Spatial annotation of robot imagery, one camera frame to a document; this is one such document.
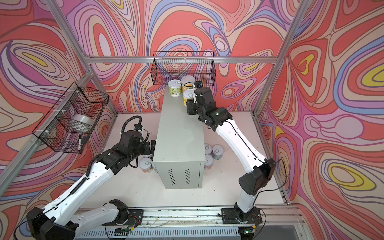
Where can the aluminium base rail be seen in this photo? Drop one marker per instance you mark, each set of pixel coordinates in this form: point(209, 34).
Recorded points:
point(206, 223)

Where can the yellow label can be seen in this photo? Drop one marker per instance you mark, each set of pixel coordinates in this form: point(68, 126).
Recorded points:
point(188, 95)

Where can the red label can far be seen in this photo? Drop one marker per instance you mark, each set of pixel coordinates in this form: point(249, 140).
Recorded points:
point(208, 149)

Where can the can right outer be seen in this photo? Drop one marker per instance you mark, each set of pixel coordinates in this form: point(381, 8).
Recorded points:
point(217, 152)

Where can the can mid left column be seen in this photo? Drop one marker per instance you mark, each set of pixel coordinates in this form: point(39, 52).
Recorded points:
point(145, 165)

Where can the orange label can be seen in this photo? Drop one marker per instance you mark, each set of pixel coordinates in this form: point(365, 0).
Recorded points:
point(187, 82)

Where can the green label can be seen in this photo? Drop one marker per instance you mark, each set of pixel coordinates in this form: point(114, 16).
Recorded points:
point(175, 88)

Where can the grey metal cabinet counter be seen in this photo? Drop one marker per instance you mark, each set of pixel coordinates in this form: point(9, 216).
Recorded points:
point(180, 147)

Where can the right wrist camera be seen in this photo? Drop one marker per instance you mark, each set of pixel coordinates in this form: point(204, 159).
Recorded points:
point(198, 84)

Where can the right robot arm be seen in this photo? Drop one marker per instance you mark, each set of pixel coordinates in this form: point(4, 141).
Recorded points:
point(259, 169)

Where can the red label can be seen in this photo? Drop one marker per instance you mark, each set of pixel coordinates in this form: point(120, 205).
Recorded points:
point(209, 162)
point(208, 149)

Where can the black wire basket back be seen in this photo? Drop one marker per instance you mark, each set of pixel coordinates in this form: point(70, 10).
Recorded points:
point(170, 65)

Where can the black wire basket left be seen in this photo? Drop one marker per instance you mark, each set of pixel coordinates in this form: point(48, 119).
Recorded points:
point(61, 134)

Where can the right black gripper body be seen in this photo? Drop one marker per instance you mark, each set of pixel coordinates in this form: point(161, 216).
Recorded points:
point(193, 109)

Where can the red label can near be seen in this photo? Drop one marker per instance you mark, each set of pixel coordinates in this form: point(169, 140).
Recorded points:
point(209, 162)

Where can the black wire basket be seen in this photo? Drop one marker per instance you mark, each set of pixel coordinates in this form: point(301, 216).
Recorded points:
point(61, 134)
point(170, 65)

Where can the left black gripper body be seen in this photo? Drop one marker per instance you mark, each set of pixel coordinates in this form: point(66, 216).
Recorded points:
point(142, 149)

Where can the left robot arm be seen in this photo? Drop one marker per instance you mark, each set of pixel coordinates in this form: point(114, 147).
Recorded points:
point(58, 220)

